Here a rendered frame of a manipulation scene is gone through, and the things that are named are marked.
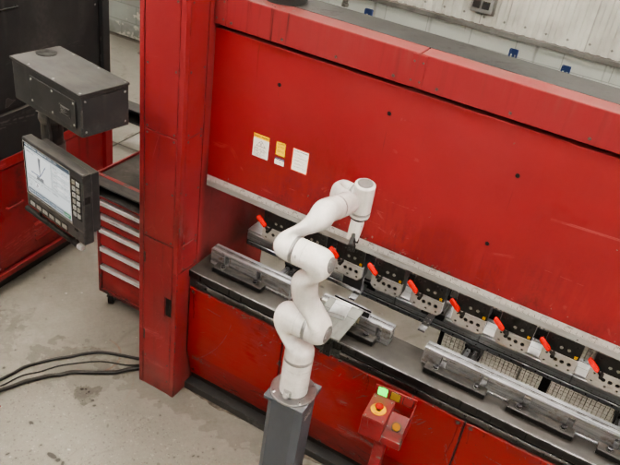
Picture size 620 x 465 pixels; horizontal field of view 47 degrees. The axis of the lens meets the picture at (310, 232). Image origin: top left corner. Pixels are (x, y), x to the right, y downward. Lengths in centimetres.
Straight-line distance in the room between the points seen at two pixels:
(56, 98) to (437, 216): 165
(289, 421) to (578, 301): 125
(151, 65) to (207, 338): 152
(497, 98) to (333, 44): 69
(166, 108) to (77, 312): 199
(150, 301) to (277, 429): 121
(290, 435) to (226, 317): 96
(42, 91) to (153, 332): 152
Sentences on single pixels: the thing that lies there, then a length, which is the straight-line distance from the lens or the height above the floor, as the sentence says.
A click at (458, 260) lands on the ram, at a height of 149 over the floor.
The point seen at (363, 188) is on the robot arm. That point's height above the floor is 183.
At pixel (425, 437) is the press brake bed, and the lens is 358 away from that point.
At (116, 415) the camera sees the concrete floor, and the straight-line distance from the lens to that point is 424.
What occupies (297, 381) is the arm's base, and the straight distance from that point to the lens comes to 289.
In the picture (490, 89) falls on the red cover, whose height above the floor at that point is 224.
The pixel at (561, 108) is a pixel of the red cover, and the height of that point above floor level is 226.
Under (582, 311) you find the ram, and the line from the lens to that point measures 305.
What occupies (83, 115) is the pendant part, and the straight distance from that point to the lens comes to 305.
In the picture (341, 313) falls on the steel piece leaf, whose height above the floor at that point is 100.
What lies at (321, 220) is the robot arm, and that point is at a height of 187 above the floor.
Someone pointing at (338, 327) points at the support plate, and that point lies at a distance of 334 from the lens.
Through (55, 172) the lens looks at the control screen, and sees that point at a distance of 332.
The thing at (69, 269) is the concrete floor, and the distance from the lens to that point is 526.
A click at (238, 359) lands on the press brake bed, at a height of 44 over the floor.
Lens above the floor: 315
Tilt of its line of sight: 33 degrees down
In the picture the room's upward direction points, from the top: 9 degrees clockwise
